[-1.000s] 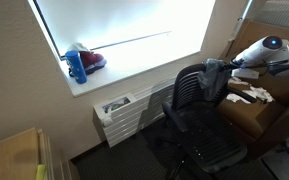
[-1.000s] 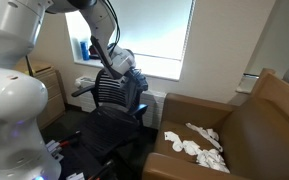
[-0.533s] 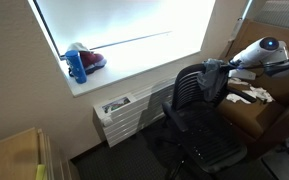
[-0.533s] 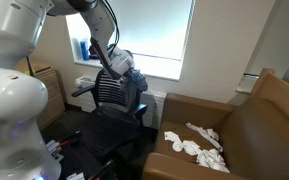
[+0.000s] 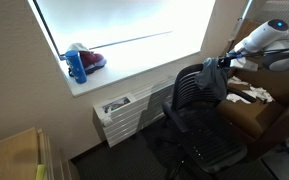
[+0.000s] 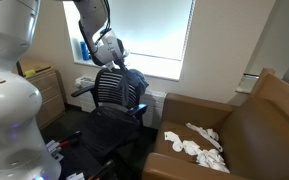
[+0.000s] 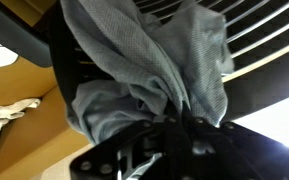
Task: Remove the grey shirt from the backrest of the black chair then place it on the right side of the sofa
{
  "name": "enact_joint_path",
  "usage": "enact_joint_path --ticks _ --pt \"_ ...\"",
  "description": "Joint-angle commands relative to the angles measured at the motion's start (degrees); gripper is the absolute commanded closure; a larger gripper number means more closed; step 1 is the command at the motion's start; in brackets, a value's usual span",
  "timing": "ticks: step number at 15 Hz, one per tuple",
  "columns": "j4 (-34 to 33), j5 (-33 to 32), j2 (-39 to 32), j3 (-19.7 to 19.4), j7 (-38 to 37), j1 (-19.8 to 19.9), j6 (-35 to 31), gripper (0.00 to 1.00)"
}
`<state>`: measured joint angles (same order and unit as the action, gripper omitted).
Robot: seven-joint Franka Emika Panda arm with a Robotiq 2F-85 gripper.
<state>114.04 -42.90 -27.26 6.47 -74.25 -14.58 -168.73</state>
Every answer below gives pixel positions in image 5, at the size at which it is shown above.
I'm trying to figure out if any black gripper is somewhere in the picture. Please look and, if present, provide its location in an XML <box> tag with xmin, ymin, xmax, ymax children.
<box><xmin>217</xmin><ymin>54</ymin><xmax>241</xmax><ymax>69</ymax></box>

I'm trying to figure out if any grey shirt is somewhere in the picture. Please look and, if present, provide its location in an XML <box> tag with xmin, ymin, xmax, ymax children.
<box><xmin>194</xmin><ymin>57</ymin><xmax>230</xmax><ymax>101</ymax></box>

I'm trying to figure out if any black slatted office chair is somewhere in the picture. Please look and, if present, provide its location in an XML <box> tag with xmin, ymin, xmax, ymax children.
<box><xmin>155</xmin><ymin>63</ymin><xmax>258</xmax><ymax>180</ymax></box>

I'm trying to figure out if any long white sock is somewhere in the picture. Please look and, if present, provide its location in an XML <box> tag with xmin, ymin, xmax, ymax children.
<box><xmin>227</xmin><ymin>75</ymin><xmax>249</xmax><ymax>86</ymax></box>

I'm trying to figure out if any single white sock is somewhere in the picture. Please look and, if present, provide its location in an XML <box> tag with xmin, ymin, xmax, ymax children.
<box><xmin>225</xmin><ymin>93</ymin><xmax>252</xmax><ymax>105</ymax></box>

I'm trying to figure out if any crumpled white socks pile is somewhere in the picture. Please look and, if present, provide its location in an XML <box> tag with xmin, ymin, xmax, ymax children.
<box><xmin>242</xmin><ymin>85</ymin><xmax>275</xmax><ymax>104</ymax></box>

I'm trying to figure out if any brown leather armchair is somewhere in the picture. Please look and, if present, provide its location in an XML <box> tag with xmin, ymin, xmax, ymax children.
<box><xmin>213</xmin><ymin>18</ymin><xmax>289</xmax><ymax>158</ymax></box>

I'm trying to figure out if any grey ribbed cushion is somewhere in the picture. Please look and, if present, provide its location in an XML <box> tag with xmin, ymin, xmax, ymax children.
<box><xmin>253</xmin><ymin>0</ymin><xmax>289</xmax><ymax>33</ymax></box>

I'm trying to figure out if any thin dark window rod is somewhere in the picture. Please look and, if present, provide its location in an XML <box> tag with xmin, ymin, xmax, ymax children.
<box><xmin>88</xmin><ymin>30</ymin><xmax>174</xmax><ymax>51</ymax></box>

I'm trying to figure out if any red bag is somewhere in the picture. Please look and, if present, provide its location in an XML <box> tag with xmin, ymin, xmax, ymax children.
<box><xmin>79</xmin><ymin>50</ymin><xmax>108</xmax><ymax>76</ymax></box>

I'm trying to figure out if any white cloth behind shoe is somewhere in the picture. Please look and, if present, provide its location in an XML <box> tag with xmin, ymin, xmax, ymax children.
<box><xmin>66</xmin><ymin>42</ymin><xmax>91</xmax><ymax>54</ymax></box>

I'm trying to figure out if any blue bottle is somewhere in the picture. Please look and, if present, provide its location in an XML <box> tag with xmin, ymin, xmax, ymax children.
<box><xmin>64</xmin><ymin>49</ymin><xmax>88</xmax><ymax>85</ymax></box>

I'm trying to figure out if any yellow sticky note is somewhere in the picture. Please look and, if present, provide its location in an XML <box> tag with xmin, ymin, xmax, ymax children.
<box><xmin>35</xmin><ymin>164</ymin><xmax>48</xmax><ymax>180</ymax></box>

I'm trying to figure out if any wooden dresser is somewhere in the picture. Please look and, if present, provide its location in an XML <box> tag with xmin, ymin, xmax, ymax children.
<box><xmin>0</xmin><ymin>127</ymin><xmax>74</xmax><ymax>180</ymax></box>

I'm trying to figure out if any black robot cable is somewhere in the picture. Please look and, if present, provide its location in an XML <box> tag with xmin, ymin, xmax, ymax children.
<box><xmin>240</xmin><ymin>44</ymin><xmax>289</xmax><ymax>58</ymax></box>

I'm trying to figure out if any white wall heater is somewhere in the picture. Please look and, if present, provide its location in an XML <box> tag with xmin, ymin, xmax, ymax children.
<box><xmin>92</xmin><ymin>77</ymin><xmax>177</xmax><ymax>148</ymax></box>

